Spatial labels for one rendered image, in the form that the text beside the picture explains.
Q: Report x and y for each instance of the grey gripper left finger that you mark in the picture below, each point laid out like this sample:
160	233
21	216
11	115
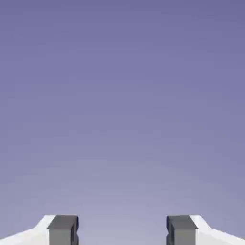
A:
60	232

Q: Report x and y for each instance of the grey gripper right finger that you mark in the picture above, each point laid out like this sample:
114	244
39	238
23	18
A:
183	232

